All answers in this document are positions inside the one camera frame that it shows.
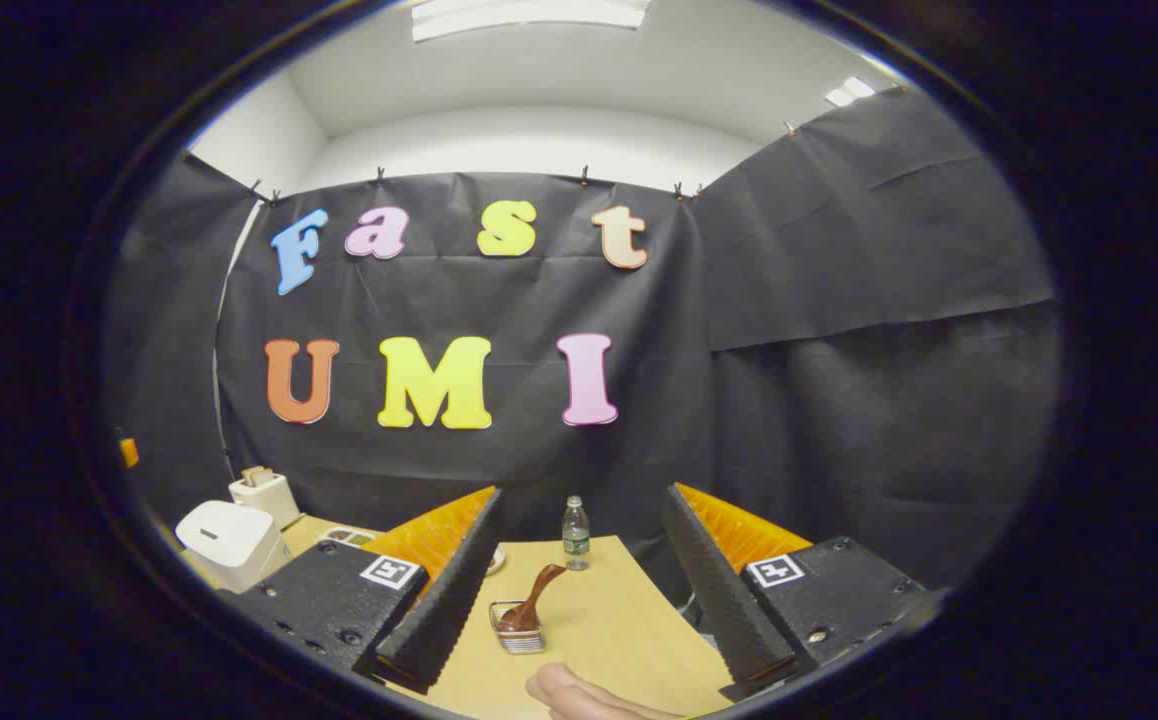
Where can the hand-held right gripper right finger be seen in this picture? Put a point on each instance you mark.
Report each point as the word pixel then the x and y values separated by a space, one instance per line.
pixel 724 600

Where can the white toaster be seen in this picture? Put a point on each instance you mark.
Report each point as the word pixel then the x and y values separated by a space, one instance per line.
pixel 274 500

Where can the long ceiling light panel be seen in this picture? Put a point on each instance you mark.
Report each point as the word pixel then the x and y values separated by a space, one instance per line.
pixel 529 15

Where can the white rice cooker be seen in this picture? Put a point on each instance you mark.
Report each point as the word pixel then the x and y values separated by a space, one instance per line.
pixel 229 540

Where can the toast slice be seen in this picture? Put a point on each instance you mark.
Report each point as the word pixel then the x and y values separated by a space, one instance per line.
pixel 266 475
pixel 249 477

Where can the white round plate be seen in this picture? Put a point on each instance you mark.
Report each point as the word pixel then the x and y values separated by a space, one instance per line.
pixel 495 560

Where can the clear water bottle green label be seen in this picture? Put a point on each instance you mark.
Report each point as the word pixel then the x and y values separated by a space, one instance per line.
pixel 576 540

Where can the small ceiling light panel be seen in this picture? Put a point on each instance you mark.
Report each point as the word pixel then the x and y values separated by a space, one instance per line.
pixel 849 92

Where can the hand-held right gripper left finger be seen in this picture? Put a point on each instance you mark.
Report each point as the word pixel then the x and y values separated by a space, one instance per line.
pixel 444 600

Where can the divided seasoning tray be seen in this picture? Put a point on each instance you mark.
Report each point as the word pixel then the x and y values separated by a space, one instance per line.
pixel 349 537

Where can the black backdrop cloth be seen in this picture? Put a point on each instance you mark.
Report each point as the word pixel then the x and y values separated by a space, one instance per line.
pixel 819 400

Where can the brown wooden spoon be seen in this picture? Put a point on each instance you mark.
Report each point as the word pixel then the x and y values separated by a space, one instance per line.
pixel 529 605

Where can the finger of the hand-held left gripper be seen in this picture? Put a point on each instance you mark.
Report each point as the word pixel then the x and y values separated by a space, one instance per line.
pixel 128 452

